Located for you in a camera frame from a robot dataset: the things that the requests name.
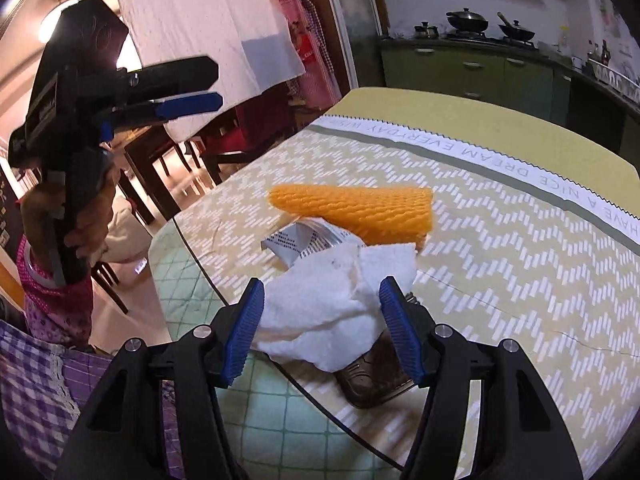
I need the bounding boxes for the black frying pan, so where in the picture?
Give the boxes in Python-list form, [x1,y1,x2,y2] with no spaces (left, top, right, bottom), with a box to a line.
[497,12,535,42]

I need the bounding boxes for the purple checkered apron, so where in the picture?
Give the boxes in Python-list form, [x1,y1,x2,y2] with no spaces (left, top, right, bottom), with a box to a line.
[0,318,187,480]

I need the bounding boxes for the dish rack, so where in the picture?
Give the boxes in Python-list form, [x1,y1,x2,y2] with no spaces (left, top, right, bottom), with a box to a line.
[588,58,640,104]

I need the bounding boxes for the pink patterned sleeve forearm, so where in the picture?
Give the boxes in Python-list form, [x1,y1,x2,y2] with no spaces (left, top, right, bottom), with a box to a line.
[16,237,94,348]

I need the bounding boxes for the black wok with lid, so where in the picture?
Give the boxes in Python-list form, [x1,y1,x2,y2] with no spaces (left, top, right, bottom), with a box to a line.
[446,8,489,35]

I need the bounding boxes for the brown plastic tray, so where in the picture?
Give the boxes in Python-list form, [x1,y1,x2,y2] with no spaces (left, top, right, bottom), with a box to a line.
[334,328,414,410]

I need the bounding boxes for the white paper towel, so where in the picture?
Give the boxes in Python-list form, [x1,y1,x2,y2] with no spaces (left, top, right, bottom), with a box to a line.
[252,243,416,373]

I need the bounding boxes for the orange foam net sleeve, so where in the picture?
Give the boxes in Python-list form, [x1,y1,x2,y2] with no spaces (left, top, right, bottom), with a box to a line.
[269,184,435,245]

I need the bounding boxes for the left hand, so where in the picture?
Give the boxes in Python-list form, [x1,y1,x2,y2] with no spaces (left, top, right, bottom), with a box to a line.
[19,161,122,269]

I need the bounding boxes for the green kitchen cabinets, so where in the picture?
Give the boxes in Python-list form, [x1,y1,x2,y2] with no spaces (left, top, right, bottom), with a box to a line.
[378,38,639,167]

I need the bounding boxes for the yellow patterned tablecloth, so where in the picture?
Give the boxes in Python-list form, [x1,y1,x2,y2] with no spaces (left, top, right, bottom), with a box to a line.
[176,88,639,476]

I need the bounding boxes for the dark wooden chair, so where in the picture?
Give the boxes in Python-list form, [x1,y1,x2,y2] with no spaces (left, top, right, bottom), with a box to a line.
[196,84,295,184]

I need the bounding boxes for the silver foil wrapper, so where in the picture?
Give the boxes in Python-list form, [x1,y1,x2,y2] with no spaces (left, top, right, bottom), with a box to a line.
[260,218,364,268]

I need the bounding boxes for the white hanging cloth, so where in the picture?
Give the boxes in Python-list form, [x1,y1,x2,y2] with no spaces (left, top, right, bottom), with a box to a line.
[106,0,306,143]

